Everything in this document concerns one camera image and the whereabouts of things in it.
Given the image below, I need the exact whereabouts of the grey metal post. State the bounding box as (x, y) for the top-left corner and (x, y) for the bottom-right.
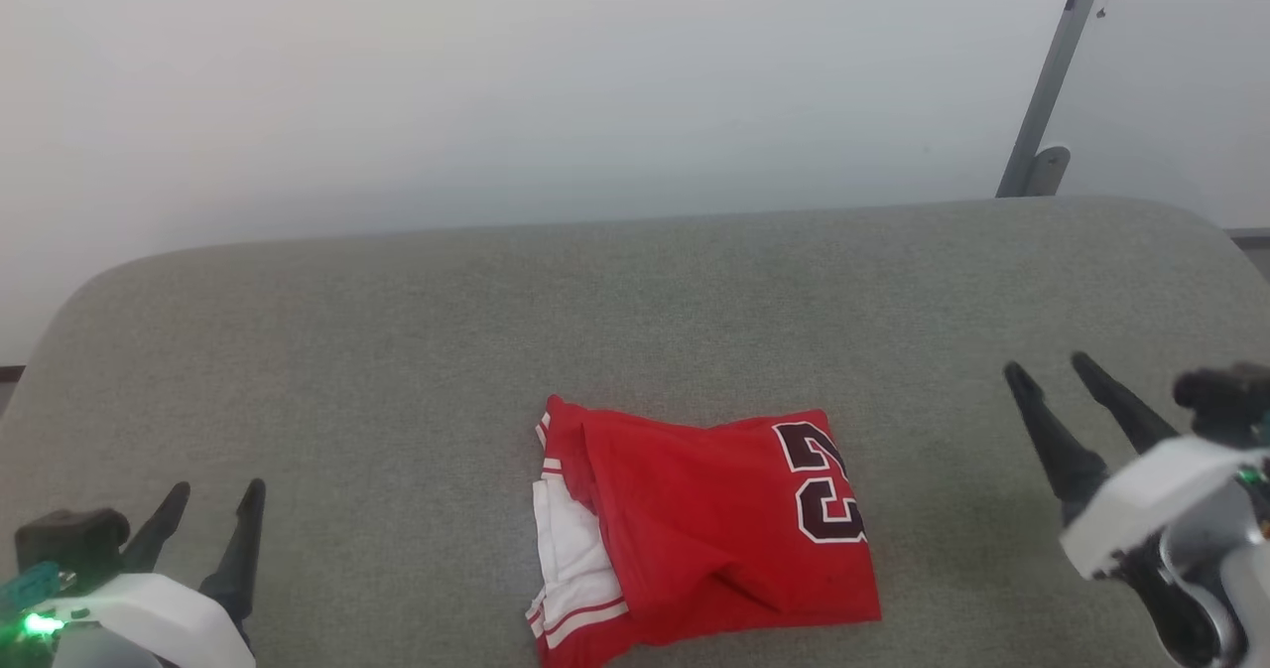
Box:
(996, 0), (1113, 199)

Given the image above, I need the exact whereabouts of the red Bulls 23 jersey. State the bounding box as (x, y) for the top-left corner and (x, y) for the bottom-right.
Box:
(526, 395), (883, 668)

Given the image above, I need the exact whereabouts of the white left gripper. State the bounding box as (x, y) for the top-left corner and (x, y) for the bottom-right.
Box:
(20, 478), (267, 668)

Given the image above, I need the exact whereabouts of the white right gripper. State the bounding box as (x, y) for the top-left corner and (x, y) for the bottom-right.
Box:
(1003, 351), (1269, 667)

